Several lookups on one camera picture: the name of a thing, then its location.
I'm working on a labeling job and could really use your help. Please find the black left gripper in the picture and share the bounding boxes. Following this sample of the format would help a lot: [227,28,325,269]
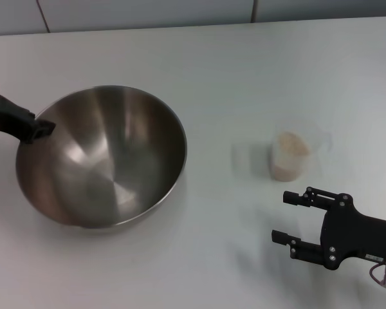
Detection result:
[0,92,57,144]

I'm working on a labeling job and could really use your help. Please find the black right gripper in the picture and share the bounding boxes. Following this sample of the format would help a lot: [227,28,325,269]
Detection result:
[271,186,386,272]

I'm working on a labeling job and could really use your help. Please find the stainless steel mixing bowl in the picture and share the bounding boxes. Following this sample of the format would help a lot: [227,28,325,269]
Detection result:
[15,85,188,230]

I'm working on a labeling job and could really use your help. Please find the white rice grains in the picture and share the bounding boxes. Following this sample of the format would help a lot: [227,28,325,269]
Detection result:
[270,131,311,183]

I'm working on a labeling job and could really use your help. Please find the clear plastic measuring cup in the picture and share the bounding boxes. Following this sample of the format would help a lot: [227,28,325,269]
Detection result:
[269,119,335,183]

